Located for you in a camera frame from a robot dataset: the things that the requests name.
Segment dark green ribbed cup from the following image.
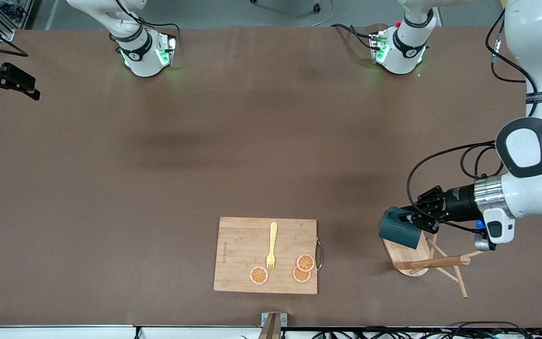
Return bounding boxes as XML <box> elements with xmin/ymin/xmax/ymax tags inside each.
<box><xmin>378</xmin><ymin>206</ymin><xmax>422</xmax><ymax>250</ymax></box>

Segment wooden mug rack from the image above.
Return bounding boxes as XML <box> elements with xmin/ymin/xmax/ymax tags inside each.
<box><xmin>383</xmin><ymin>233</ymin><xmax>486</xmax><ymax>299</ymax></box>

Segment brown table cover mat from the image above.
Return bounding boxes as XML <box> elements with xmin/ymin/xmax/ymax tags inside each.
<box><xmin>0</xmin><ymin>24</ymin><xmax>542</xmax><ymax>328</ymax></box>

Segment yellow plastic fork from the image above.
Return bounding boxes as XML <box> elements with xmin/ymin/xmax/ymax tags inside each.
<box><xmin>266</xmin><ymin>222</ymin><xmax>278</xmax><ymax>273</ymax></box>

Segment wooden cutting board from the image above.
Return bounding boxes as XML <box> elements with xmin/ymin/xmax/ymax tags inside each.
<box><xmin>214</xmin><ymin>217</ymin><xmax>324</xmax><ymax>295</ymax></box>

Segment metal table clamp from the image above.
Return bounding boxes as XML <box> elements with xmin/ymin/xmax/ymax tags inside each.
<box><xmin>258</xmin><ymin>312</ymin><xmax>288</xmax><ymax>339</ymax></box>

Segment black wheeled stand base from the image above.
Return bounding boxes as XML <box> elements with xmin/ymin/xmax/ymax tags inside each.
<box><xmin>251</xmin><ymin>0</ymin><xmax>322</xmax><ymax>14</ymax></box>

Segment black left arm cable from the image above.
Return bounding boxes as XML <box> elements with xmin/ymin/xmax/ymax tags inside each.
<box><xmin>331</xmin><ymin>7</ymin><xmax>541</xmax><ymax>236</ymax></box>

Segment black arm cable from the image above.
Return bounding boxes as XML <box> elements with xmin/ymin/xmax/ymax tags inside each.
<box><xmin>331</xmin><ymin>7</ymin><xmax>541</xmax><ymax>236</ymax></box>
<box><xmin>0</xmin><ymin>0</ymin><xmax>181</xmax><ymax>58</ymax></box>

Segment black cable tangle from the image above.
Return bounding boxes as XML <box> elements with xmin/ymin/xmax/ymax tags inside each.
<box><xmin>312</xmin><ymin>321</ymin><xmax>542</xmax><ymax>339</ymax></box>

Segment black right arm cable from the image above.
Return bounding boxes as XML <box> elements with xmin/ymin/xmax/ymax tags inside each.
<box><xmin>0</xmin><ymin>0</ymin><xmax>181</xmax><ymax>58</ymax></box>

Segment white floor cable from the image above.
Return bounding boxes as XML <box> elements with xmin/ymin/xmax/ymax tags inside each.
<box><xmin>312</xmin><ymin>0</ymin><xmax>335</xmax><ymax>28</ymax></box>

